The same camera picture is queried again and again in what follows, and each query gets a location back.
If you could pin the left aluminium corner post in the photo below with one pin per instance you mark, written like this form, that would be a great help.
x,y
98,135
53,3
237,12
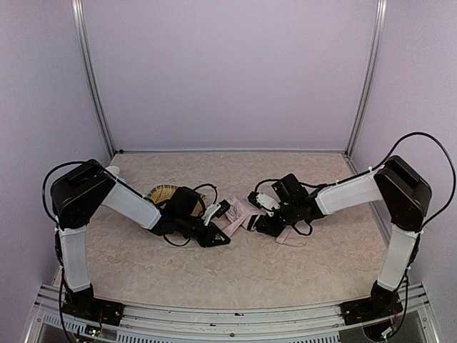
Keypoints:
x,y
84,45

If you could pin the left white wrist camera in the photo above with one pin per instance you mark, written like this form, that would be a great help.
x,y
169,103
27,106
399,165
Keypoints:
x,y
215,211

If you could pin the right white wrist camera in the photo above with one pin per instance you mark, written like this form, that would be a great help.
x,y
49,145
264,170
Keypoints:
x,y
263,201

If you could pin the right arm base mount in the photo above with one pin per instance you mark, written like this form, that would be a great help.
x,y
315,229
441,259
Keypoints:
x,y
366,309

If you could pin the woven bamboo tray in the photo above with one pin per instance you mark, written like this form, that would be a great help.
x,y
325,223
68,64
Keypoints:
x,y
164,192

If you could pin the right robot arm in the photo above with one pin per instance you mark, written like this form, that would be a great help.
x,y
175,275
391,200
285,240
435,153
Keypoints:
x,y
392,182

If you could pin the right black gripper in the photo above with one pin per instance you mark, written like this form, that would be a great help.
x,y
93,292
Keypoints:
x,y
273,223

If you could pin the right aluminium corner post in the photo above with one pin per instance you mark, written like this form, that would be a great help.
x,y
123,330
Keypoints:
x,y
369,76

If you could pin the aluminium front rail frame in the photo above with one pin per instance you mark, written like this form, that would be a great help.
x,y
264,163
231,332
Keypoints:
x,y
412,321

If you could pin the aluminium corner post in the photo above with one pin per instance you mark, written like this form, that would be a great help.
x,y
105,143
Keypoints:
x,y
369,76
84,45

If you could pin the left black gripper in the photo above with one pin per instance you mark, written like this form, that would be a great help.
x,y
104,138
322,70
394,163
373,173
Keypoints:
x,y
204,233

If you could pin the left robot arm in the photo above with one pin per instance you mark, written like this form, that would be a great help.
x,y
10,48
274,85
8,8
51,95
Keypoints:
x,y
76,193

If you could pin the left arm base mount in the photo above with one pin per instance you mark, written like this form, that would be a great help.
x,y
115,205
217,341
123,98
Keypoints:
x,y
97,310

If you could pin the pink and black umbrella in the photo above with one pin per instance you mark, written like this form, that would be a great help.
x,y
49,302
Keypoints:
x,y
242,214

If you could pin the light blue enamel mug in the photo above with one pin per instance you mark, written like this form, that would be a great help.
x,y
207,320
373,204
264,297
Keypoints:
x,y
114,171

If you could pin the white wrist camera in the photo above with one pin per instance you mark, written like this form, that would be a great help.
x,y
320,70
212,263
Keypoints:
x,y
215,211
263,201

